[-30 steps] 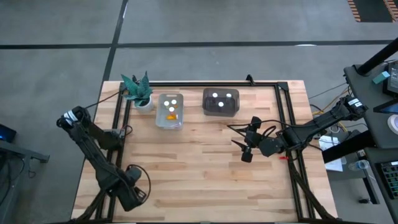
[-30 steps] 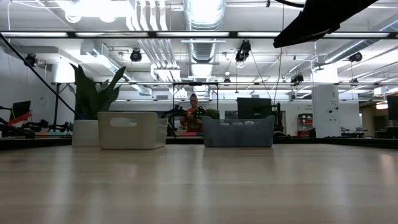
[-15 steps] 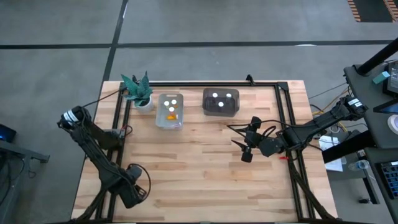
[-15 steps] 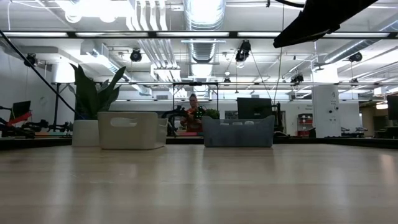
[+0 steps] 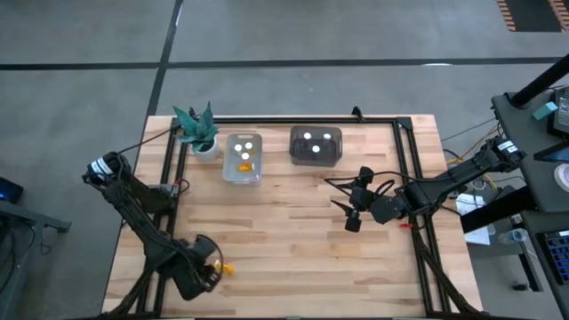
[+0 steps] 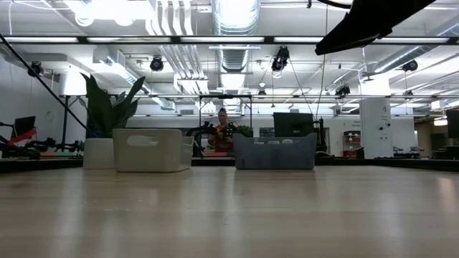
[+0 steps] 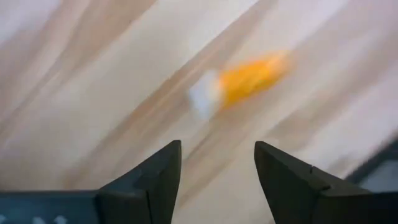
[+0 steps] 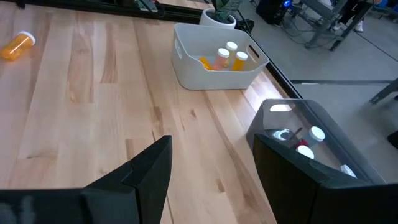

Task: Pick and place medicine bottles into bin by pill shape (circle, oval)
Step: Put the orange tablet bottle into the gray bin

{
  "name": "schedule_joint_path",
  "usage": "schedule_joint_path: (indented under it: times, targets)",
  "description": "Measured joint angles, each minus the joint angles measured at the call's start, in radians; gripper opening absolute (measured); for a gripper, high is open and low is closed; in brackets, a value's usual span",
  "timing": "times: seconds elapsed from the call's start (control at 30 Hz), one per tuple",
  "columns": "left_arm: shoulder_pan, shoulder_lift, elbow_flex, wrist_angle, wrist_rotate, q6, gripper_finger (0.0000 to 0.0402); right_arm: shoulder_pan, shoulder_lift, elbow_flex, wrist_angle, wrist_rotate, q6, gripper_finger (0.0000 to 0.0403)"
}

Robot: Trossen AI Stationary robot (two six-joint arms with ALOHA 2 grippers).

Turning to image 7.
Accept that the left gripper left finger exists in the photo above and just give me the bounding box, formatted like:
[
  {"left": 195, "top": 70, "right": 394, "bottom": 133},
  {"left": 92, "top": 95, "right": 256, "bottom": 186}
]
[{"left": 98, "top": 139, "right": 182, "bottom": 224}]

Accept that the black table edge rail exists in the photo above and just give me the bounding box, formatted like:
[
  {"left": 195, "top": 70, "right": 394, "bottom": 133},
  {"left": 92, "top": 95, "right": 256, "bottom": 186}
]
[{"left": 344, "top": 134, "right": 398, "bottom": 191}]

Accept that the orange pill bottle white cap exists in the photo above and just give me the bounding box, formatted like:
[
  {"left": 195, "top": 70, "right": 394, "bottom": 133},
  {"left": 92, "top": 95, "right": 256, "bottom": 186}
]
[{"left": 187, "top": 49, "right": 294, "bottom": 121}]

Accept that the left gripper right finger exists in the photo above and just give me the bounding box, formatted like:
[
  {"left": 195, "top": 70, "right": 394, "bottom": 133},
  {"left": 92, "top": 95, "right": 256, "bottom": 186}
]
[{"left": 254, "top": 140, "right": 374, "bottom": 224}]

